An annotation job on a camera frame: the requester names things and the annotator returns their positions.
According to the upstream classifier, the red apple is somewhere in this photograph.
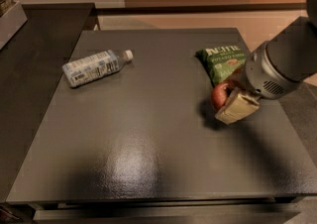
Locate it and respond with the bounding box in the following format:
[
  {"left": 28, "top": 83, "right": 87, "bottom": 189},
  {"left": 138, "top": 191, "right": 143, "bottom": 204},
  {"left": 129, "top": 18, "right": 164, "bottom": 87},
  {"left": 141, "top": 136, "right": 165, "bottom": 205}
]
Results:
[{"left": 211, "top": 80, "right": 238, "bottom": 112}]

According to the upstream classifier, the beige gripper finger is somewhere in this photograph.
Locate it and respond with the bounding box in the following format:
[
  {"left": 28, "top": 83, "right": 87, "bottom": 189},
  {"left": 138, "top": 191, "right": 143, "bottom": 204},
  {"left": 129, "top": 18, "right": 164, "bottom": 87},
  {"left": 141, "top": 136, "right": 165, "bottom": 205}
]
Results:
[
  {"left": 215, "top": 87, "right": 260, "bottom": 125},
  {"left": 229, "top": 65, "right": 246, "bottom": 83}
]

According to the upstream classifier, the grey box with snacks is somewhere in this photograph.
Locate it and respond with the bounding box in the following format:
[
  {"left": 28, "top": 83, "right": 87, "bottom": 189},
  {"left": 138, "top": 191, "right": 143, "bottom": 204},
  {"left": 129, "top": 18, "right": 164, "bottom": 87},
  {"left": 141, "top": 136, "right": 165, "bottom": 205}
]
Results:
[{"left": 0, "top": 0, "right": 27, "bottom": 50}]

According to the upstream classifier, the clear plastic water bottle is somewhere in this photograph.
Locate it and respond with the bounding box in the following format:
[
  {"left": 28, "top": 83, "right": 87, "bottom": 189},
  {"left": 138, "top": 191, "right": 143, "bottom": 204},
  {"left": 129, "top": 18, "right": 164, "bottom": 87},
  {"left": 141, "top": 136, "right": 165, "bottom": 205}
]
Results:
[{"left": 62, "top": 50, "right": 134, "bottom": 88}]

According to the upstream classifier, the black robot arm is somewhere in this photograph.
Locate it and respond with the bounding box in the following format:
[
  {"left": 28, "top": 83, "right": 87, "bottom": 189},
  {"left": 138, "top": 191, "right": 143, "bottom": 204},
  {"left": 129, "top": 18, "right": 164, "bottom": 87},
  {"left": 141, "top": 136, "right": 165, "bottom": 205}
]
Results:
[{"left": 211, "top": 0, "right": 317, "bottom": 124}]

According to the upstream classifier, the dark side counter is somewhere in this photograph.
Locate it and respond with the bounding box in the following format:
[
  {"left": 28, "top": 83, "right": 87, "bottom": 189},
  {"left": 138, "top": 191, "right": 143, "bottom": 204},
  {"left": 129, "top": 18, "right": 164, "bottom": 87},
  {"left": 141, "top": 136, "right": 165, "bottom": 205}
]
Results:
[{"left": 0, "top": 3, "right": 95, "bottom": 203}]

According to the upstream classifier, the green jalapeno chip bag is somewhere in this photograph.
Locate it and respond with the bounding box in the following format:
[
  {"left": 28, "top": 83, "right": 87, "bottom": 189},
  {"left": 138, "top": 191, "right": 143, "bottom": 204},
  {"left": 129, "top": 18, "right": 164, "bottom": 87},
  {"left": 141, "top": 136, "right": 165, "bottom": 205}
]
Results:
[{"left": 195, "top": 45, "right": 247, "bottom": 86}]

